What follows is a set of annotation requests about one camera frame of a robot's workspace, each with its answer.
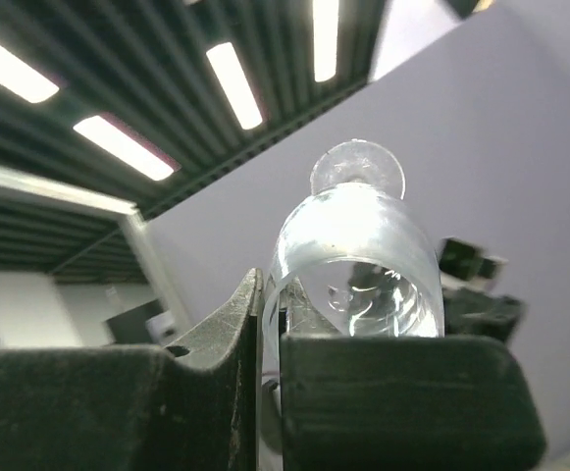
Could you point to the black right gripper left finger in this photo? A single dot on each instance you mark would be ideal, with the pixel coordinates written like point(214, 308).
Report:
point(190, 405)

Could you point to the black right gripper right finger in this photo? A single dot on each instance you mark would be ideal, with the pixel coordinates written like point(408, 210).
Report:
point(452, 403)

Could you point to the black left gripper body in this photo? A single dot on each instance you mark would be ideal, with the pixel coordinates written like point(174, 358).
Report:
point(468, 275)

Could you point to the clear wine glass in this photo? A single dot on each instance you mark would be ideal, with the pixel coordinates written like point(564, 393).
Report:
point(363, 260)

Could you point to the ceiling light panels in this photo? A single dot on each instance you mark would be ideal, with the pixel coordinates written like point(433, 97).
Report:
point(145, 62)

